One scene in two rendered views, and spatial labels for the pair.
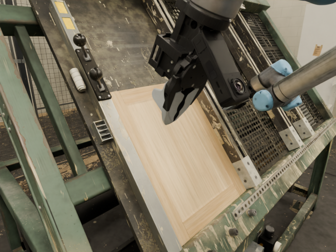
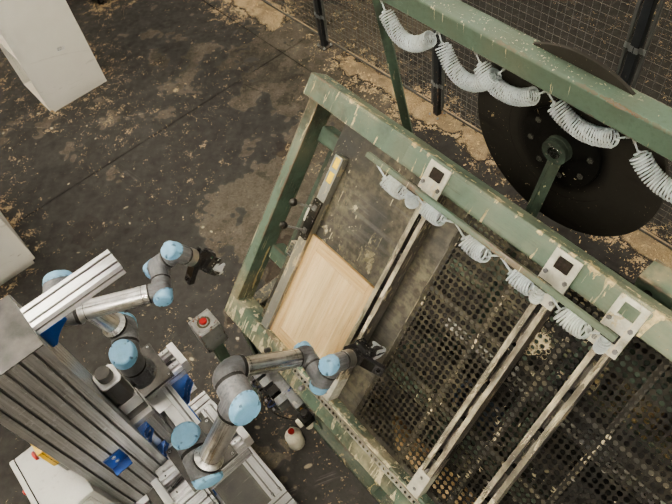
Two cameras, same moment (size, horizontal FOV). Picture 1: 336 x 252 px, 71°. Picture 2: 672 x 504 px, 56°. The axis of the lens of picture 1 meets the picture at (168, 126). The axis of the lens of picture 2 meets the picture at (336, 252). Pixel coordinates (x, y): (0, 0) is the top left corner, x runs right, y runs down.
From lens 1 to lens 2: 2.86 m
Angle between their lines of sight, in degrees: 82
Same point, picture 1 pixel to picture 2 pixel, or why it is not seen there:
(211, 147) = (337, 342)
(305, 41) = not seen: outside the picture
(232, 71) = (189, 275)
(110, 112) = (299, 246)
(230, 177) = not seen: hidden behind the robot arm
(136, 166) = (284, 280)
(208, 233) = (277, 347)
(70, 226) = (248, 262)
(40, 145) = (264, 226)
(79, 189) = (276, 257)
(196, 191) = (300, 334)
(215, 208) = not seen: hidden behind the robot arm
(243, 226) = (293, 380)
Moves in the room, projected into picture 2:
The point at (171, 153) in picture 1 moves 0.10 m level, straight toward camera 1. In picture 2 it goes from (310, 303) to (289, 303)
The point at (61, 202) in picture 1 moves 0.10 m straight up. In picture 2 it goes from (252, 252) to (248, 240)
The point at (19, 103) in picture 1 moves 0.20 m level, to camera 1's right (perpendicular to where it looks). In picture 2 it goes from (272, 203) to (265, 237)
